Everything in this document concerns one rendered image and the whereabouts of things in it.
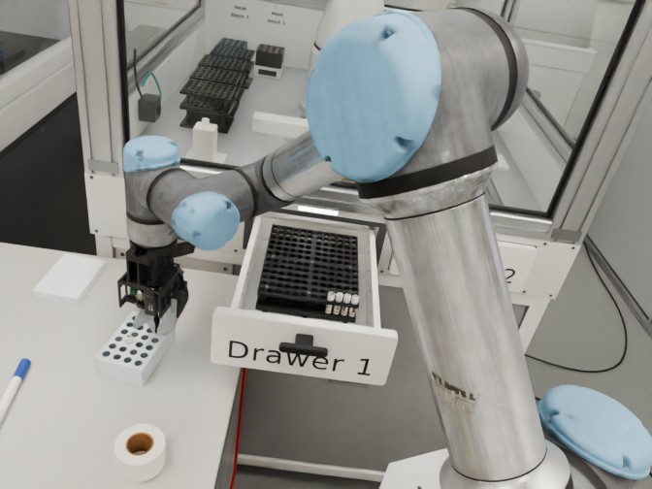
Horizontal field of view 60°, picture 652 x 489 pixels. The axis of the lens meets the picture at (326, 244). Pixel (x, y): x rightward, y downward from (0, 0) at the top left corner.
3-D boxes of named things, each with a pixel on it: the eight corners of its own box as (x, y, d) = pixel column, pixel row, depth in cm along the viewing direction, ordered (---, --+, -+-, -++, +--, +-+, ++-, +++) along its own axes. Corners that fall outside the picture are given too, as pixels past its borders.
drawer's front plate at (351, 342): (384, 386, 94) (399, 338, 88) (210, 363, 92) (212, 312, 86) (383, 378, 95) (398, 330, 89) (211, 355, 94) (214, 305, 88)
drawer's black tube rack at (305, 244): (352, 333, 101) (359, 306, 97) (254, 319, 100) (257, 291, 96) (352, 261, 119) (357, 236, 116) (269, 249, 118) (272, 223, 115)
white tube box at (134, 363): (142, 387, 93) (141, 371, 91) (95, 373, 94) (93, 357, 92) (176, 338, 104) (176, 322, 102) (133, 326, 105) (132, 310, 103)
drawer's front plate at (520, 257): (520, 292, 122) (538, 250, 116) (388, 274, 120) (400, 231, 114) (518, 287, 123) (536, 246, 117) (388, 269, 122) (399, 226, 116)
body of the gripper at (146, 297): (117, 309, 89) (113, 246, 82) (144, 278, 96) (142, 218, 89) (162, 322, 88) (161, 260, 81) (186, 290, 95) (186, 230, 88)
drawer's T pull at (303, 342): (326, 359, 86) (328, 352, 85) (277, 352, 85) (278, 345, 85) (327, 342, 89) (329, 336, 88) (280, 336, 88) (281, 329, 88)
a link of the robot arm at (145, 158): (144, 162, 73) (110, 138, 77) (146, 234, 79) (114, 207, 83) (194, 149, 78) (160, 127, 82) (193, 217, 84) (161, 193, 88)
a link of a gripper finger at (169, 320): (150, 352, 95) (146, 309, 90) (166, 330, 100) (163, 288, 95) (168, 356, 94) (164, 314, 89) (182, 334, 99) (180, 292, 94)
